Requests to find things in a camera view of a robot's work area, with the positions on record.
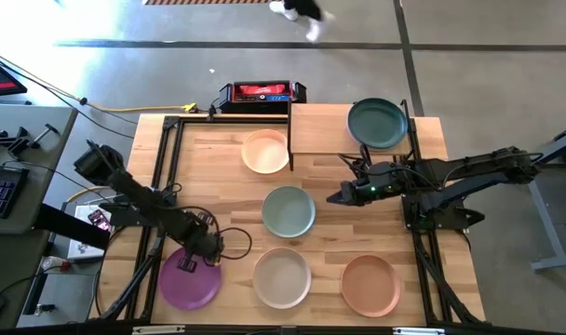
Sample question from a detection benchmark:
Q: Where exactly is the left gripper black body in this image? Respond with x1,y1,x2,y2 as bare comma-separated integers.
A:
182,222,225,267

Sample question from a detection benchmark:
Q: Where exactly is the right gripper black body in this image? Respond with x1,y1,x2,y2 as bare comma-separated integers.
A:
352,160,409,207

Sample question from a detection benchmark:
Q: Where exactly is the purple plate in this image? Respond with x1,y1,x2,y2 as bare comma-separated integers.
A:
157,246,222,312

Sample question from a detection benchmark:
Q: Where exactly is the dark green plate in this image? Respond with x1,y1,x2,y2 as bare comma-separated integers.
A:
346,97,409,151

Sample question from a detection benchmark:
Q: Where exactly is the terracotta brown plate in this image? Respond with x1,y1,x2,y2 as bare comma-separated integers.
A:
341,254,402,318

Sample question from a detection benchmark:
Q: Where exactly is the peach plate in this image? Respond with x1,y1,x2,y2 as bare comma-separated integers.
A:
240,128,290,175

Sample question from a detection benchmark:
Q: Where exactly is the wooden shelf with black legs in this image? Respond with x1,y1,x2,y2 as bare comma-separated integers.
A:
287,100,422,172

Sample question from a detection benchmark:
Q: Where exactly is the sage green plate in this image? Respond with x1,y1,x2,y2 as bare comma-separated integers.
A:
261,185,317,239

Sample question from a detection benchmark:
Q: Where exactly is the beige plate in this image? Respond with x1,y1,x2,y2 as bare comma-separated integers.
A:
252,247,313,310

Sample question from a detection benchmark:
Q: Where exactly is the white box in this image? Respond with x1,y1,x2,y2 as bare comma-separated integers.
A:
67,204,115,260

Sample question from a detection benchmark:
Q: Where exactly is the black flat panel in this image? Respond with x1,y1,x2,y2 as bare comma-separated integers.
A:
31,203,112,250

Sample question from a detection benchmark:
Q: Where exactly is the white red power adapter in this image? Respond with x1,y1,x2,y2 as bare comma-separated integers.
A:
40,255,74,275

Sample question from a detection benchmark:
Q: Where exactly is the red black power station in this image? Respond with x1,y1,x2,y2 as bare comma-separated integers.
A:
217,80,308,115

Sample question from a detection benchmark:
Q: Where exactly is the grey metal stand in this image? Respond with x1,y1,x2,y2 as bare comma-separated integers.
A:
527,121,566,272

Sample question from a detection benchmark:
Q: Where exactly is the person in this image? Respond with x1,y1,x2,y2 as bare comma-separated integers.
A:
268,0,338,44

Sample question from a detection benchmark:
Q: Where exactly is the black keyboard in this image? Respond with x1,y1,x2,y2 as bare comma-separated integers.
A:
0,163,31,219

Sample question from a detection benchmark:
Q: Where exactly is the black desk clamp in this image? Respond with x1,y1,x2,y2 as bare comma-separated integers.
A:
0,123,61,157

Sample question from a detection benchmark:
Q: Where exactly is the grey desk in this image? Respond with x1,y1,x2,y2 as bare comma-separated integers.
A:
0,102,79,327

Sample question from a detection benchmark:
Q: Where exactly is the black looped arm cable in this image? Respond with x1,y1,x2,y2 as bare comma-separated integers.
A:
189,207,254,261

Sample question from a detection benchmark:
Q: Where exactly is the silver metal bracket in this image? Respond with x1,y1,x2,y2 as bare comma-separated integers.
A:
393,327,447,335
132,325,186,335

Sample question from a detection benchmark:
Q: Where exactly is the black aluminium table frame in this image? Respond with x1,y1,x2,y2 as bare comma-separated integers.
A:
88,114,490,335

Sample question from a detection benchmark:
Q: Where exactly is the yellow extension cable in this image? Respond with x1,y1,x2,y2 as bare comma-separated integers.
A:
85,101,199,114

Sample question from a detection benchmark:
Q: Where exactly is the thin black floor cable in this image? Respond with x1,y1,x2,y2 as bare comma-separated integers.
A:
0,47,136,140

